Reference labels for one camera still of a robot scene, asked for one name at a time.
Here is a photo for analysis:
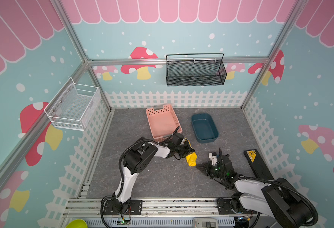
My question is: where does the dark teal plastic tray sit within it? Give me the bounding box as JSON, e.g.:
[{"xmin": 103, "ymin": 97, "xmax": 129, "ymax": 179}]
[{"xmin": 191, "ymin": 113, "xmax": 219, "ymax": 143}]

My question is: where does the white wire mesh wall basket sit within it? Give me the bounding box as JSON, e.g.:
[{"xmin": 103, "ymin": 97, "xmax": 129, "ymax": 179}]
[{"xmin": 44, "ymin": 78, "xmax": 101, "ymax": 131}]

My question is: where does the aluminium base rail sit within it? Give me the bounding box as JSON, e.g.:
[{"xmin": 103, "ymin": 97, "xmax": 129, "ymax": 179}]
[{"xmin": 61, "ymin": 197, "xmax": 299, "ymax": 228}]

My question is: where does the yellow paper napkin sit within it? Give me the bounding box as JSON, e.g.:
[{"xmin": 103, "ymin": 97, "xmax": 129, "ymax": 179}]
[{"xmin": 186, "ymin": 139, "xmax": 197, "ymax": 167}]

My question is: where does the black wire mesh wall basket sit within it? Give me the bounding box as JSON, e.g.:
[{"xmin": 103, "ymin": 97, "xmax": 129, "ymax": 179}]
[{"xmin": 166, "ymin": 53, "xmax": 227, "ymax": 87}]

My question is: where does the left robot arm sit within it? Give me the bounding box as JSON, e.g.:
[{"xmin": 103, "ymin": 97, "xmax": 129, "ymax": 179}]
[{"xmin": 100, "ymin": 128, "xmax": 195, "ymax": 217}]

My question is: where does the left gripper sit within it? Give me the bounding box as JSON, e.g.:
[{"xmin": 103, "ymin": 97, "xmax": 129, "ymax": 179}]
[{"xmin": 175, "ymin": 141, "xmax": 195, "ymax": 158}]

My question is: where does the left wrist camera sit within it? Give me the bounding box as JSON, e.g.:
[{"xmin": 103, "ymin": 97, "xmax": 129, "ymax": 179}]
[{"xmin": 170, "ymin": 133, "xmax": 184, "ymax": 145}]

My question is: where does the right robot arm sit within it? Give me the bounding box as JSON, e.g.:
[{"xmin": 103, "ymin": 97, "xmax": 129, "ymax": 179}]
[{"xmin": 197, "ymin": 151, "xmax": 319, "ymax": 228}]

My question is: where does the pink perforated plastic basket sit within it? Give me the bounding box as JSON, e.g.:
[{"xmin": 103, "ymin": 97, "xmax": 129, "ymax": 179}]
[{"xmin": 146, "ymin": 104, "xmax": 183, "ymax": 142}]

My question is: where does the green round object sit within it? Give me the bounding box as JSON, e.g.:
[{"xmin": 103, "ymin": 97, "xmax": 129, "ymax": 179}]
[{"xmin": 65, "ymin": 219, "xmax": 88, "ymax": 228}]

